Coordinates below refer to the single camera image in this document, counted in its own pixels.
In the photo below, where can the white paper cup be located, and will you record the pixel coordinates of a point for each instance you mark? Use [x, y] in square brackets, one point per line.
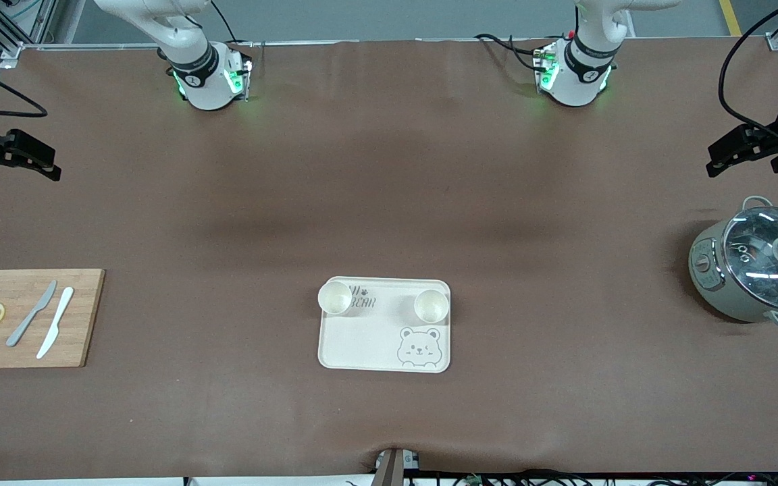
[431, 305]
[335, 298]

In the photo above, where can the glass pot lid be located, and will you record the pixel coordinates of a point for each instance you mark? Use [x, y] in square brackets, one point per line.
[760, 256]

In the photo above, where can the white plastic knife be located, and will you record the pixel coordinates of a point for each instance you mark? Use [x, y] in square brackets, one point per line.
[56, 320]

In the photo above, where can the cream bear print tray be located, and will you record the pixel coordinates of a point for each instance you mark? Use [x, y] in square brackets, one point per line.
[375, 344]

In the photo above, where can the grey plastic knife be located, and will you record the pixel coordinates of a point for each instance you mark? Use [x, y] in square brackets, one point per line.
[31, 314]

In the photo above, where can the grey-green electric cooking pot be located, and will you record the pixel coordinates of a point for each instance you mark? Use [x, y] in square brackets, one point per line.
[706, 277]

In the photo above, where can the metal table edge clamp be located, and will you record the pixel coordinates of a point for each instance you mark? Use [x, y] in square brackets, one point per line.
[392, 466]

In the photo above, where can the brown table cover sheet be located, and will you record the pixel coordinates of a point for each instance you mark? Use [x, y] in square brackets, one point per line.
[389, 169]

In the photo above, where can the wooden cutting board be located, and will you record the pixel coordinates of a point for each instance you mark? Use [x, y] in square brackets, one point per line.
[85, 317]

